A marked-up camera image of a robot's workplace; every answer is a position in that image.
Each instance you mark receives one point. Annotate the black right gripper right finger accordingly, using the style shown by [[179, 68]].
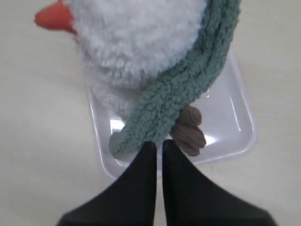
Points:
[[192, 199]]

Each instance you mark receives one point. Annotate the green knitted cloth piece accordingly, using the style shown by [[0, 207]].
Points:
[[165, 107]]

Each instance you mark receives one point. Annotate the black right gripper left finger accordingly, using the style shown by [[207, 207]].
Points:
[[129, 201]]

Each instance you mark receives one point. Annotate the white plush snowman toy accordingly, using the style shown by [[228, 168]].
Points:
[[126, 44]]

